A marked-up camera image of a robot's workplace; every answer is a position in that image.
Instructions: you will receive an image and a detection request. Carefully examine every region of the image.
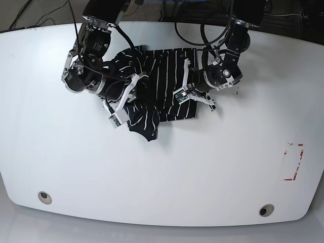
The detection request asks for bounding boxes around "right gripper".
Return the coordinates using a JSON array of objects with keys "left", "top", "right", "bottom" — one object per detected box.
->
[{"left": 102, "top": 73, "right": 149, "bottom": 117}]

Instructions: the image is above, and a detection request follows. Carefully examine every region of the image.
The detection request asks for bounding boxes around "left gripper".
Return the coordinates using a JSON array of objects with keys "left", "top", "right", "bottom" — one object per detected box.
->
[{"left": 180, "top": 58, "right": 216, "bottom": 111}]

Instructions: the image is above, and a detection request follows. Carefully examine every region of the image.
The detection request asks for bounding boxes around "black white striped t-shirt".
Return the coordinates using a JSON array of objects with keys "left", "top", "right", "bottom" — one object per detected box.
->
[{"left": 112, "top": 46, "right": 197, "bottom": 141}]

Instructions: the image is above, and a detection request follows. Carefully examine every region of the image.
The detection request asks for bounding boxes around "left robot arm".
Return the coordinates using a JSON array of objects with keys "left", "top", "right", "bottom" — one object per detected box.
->
[{"left": 173, "top": 1, "right": 266, "bottom": 109}]

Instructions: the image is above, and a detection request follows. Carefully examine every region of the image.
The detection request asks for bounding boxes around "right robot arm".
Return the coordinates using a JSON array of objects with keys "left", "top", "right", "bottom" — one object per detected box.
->
[{"left": 61, "top": 1, "right": 148, "bottom": 128}]

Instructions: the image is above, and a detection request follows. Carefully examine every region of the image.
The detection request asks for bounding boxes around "red tape rectangle marking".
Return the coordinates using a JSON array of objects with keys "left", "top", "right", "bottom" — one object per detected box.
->
[{"left": 281, "top": 143, "right": 305, "bottom": 181}]

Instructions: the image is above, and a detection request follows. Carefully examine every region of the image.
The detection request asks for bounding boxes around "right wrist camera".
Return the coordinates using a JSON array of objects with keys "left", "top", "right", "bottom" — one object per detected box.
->
[{"left": 108, "top": 110, "right": 130, "bottom": 128}]

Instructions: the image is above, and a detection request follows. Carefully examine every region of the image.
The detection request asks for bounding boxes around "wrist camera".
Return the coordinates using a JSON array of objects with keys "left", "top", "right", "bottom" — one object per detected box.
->
[
  {"left": 173, "top": 87, "right": 190, "bottom": 105},
  {"left": 108, "top": 110, "right": 130, "bottom": 128}
]

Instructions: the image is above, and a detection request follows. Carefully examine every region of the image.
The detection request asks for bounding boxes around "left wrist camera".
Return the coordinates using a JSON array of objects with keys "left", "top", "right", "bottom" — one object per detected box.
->
[{"left": 173, "top": 87, "right": 190, "bottom": 105}]

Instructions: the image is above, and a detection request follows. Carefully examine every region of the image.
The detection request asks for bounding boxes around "white wall cable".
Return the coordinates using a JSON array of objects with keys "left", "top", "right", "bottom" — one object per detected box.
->
[{"left": 264, "top": 11, "right": 302, "bottom": 18}]

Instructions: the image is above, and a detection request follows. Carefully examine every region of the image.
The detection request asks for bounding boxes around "left table cable grommet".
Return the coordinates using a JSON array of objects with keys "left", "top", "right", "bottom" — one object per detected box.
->
[{"left": 38, "top": 191, "right": 52, "bottom": 205}]

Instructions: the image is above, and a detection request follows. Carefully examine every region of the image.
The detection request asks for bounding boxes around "table cable grommet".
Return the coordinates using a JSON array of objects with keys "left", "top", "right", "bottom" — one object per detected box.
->
[
  {"left": 38, "top": 191, "right": 52, "bottom": 205},
  {"left": 259, "top": 204, "right": 274, "bottom": 217}
]

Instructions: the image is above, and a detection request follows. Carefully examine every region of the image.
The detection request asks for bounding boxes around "right table cable grommet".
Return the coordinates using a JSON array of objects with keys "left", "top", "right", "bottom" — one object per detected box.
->
[{"left": 259, "top": 204, "right": 274, "bottom": 217}]

